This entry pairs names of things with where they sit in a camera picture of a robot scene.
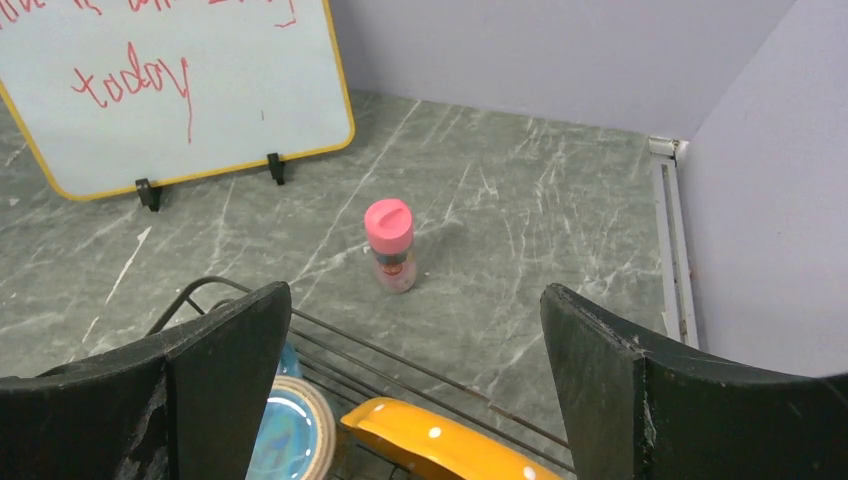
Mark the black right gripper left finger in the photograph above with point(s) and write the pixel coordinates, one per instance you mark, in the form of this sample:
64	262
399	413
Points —
183	403

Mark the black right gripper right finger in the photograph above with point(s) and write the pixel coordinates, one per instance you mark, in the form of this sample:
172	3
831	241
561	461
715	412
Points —
639	405

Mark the blue butterfly mug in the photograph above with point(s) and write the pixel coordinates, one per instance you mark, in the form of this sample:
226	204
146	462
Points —
297	436

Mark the yellow polka-dot plate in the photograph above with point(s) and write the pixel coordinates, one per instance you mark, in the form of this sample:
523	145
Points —
432	446

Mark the pink-lid spice bottle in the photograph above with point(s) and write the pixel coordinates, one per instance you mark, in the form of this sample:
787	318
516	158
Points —
389	228

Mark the yellow-framed whiteboard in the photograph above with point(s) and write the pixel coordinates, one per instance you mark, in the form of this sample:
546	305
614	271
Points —
107	93

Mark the aluminium rail at wall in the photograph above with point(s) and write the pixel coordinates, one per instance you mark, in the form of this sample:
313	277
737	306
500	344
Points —
679	311

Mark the black wire dish rack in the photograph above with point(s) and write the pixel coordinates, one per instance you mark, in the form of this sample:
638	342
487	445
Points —
348	369

